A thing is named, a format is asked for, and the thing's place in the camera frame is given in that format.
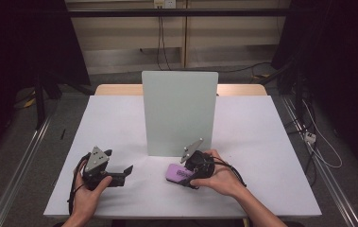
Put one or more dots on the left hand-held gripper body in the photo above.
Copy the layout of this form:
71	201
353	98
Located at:
96	160

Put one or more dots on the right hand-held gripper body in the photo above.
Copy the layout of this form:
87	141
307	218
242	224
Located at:
203	164

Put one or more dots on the purple whiteboard eraser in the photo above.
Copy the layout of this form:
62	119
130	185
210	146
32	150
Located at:
175	172

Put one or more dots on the pale green glass whiteboard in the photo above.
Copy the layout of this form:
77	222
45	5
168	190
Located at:
179	110

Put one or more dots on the person's right hand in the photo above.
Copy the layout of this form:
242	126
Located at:
225	179

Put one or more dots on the person's left hand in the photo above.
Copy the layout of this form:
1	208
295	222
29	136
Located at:
85	201

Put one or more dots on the small black floor object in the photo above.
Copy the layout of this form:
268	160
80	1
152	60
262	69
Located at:
62	134

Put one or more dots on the wooden table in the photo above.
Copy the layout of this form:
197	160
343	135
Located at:
116	90

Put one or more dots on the black metal stand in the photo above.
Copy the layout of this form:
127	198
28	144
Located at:
40	104

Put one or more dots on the black curtain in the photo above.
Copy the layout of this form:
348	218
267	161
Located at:
19	44
343	63

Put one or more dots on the black horizontal bar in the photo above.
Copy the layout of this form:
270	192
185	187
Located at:
179	12

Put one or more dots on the metal floor rail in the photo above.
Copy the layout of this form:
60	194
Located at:
16	176
327	176

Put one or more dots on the wooden wall post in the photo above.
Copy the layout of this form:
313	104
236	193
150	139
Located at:
184	34

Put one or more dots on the white wall socket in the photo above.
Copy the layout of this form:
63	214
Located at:
164	3

